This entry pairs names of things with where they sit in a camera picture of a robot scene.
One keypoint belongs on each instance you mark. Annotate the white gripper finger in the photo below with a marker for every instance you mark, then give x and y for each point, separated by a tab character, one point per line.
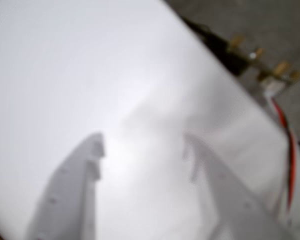
230	200
70	195

